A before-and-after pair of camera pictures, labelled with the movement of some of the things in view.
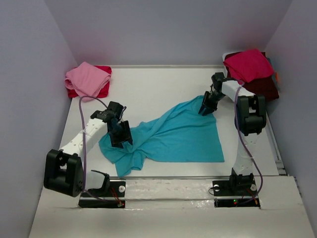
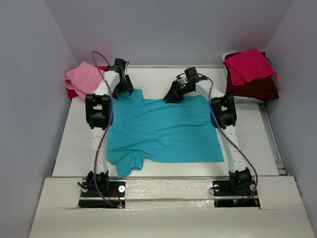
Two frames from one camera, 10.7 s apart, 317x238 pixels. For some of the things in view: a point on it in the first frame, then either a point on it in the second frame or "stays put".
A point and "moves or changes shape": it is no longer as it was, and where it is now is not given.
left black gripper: x=120 y=134 to x=124 y=86
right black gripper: x=209 y=102 to x=178 y=89
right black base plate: x=224 y=196 stays put
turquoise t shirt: x=186 y=136 moves or changes shape
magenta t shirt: x=249 y=67 stays put
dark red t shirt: x=266 y=86 stays put
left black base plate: x=114 y=199 stays put
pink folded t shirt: x=85 y=80 stays put
